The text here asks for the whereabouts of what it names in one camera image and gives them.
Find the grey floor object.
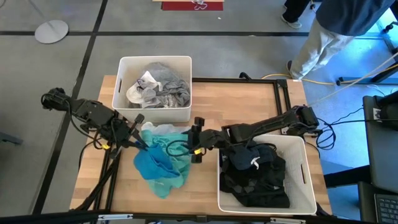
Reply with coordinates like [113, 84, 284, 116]
[0, 132, 24, 146]

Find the white grey patterned garment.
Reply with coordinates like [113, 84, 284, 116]
[158, 92, 181, 109]

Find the black keyboard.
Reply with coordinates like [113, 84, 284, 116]
[374, 193, 398, 224]

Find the white perforated plastic basket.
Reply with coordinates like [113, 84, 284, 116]
[216, 134, 318, 215]
[111, 55, 193, 124]

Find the teal green garment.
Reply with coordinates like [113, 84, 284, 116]
[139, 129, 192, 200]

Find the dark navy garment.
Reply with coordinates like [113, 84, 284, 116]
[229, 143, 276, 171]

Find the black floor stand foot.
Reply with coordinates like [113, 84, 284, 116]
[335, 62, 398, 86]

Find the blue garment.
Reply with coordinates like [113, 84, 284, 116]
[133, 143, 174, 181]

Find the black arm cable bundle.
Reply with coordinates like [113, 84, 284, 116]
[315, 107, 364, 152]

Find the silver metal bracket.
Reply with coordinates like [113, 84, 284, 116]
[98, 213, 134, 222]
[269, 217, 306, 224]

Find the blue lit metal leg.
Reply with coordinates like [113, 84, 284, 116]
[376, 9, 398, 55]

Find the grey round floor stand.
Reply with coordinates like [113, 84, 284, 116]
[29, 0, 70, 45]

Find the thin pale white garment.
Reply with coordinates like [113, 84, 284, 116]
[141, 121, 191, 136]

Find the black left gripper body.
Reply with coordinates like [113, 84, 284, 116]
[107, 113, 146, 159]

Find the black desk base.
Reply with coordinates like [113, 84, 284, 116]
[323, 164, 374, 224]

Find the black printed hoodie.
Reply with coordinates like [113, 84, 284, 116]
[219, 146, 290, 208]

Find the yellow floor cable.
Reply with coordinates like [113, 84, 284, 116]
[261, 73, 340, 86]

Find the white floor cable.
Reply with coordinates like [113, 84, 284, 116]
[309, 51, 398, 106]

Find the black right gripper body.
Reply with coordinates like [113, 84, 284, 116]
[191, 116, 218, 164]

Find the black desk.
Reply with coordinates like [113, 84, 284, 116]
[362, 90, 398, 194]

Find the black aluminium frame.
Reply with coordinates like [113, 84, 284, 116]
[0, 74, 330, 224]

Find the person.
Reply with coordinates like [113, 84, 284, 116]
[281, 0, 312, 30]
[285, 0, 396, 82]

